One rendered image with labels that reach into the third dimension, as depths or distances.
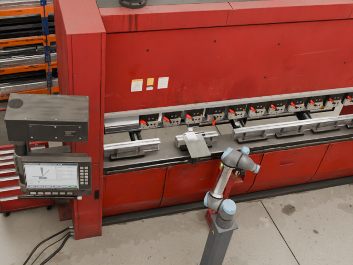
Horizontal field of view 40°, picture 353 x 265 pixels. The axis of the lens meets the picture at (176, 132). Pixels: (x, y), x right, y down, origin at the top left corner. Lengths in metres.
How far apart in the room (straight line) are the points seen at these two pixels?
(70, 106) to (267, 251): 2.68
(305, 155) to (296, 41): 1.42
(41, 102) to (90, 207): 1.51
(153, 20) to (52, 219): 2.38
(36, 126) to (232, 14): 1.60
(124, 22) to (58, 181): 1.18
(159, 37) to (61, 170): 1.17
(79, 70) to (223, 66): 1.21
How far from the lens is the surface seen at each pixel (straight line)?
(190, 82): 3.93
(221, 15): 3.62
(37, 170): 3.38
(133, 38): 3.53
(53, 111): 3.13
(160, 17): 3.47
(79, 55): 3.27
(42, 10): 5.21
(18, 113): 3.14
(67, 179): 3.44
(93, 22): 3.28
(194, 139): 4.36
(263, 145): 4.67
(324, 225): 5.42
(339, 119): 5.11
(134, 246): 4.80
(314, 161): 5.24
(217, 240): 4.18
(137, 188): 4.54
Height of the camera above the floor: 4.04
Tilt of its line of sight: 44 degrees down
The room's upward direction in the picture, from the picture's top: 9 degrees clockwise
